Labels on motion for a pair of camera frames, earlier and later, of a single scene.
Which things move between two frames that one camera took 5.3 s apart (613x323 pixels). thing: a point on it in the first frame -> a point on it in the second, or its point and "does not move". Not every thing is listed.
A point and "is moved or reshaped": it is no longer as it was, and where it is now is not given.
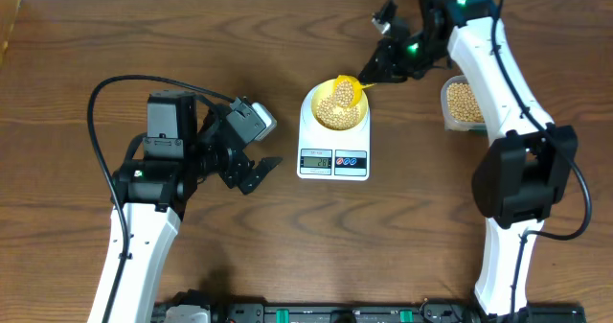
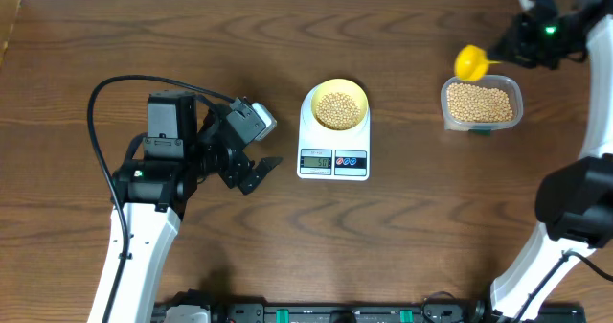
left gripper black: x=235 y=173 does not move
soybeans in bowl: x=337 y=117 does not move
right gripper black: x=388 y=72 -> x=510 y=48
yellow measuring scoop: x=349 y=90 is moved or reshaped
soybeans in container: x=463 y=104 does not move
